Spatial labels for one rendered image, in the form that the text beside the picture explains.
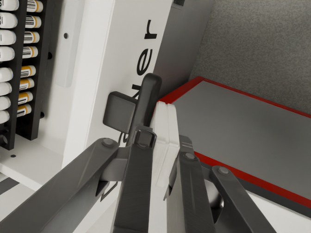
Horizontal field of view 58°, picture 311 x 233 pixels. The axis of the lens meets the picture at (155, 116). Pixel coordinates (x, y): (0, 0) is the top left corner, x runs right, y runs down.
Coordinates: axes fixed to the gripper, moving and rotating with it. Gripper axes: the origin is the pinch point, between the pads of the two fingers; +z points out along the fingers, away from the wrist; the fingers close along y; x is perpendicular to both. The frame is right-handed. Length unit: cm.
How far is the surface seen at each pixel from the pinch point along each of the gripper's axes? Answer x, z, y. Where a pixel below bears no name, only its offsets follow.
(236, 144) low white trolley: -11.3, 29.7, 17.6
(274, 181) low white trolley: -11.3, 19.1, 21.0
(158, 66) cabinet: -4.7, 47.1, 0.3
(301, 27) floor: 14, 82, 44
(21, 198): -17.4, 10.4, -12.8
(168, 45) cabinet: 0.1, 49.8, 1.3
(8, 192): -15.1, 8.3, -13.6
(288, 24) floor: 13, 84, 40
